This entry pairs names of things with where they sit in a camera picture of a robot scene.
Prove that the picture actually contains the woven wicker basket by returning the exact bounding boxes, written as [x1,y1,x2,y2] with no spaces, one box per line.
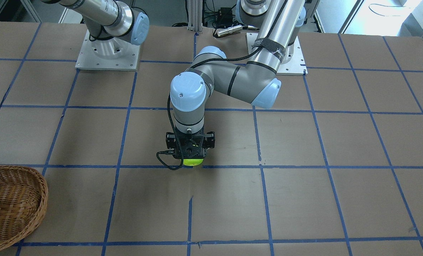
[0,165,49,251]

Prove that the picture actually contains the aluminium frame post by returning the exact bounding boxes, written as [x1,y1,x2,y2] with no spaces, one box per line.
[186,0,204,34]

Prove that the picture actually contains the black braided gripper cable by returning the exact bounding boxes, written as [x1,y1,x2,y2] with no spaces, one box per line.
[156,0,290,171]

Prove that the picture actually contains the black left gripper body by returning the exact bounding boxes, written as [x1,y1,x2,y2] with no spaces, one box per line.
[166,130,216,159]

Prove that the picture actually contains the silver metal cylinder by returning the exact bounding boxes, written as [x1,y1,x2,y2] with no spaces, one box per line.
[213,25,243,38]

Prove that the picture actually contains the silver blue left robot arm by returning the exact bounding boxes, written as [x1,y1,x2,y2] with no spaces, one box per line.
[163,0,305,160]

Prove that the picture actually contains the black power adapter box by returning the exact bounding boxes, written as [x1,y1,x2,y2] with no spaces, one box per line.
[216,7,233,23]

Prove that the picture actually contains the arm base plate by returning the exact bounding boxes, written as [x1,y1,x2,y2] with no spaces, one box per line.
[246,33,308,76]
[75,31,140,71]

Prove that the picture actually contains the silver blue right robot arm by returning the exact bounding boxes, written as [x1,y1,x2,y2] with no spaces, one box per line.
[43,0,150,46]

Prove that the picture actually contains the green apple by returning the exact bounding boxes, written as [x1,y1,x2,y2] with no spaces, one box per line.
[183,159,204,166]

